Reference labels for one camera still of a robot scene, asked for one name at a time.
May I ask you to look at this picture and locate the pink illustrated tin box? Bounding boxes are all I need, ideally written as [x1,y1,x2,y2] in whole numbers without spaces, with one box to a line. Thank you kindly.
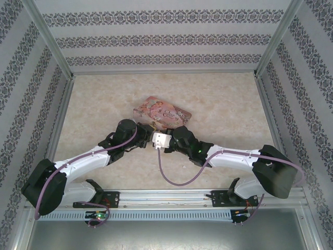
[132,95,193,130]

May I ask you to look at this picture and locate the grey sheet metal panel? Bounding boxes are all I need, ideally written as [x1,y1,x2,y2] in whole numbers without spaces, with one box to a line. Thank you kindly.
[15,208,319,250]

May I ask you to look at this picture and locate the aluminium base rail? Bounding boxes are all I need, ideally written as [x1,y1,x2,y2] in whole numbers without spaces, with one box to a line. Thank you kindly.
[24,187,308,209]

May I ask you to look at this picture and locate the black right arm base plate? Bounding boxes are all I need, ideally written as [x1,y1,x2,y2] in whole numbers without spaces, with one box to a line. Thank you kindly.
[204,189,260,208]

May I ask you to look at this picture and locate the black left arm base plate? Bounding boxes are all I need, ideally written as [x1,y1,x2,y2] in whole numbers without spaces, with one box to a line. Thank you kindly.
[72,191,121,209]

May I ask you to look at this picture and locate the slotted grey cable duct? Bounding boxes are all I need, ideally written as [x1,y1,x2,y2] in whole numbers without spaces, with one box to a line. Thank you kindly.
[48,209,233,222]

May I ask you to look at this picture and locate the aluminium frame corner post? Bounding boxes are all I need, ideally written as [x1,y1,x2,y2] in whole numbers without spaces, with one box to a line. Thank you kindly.
[21,0,75,79]
[254,0,305,77]

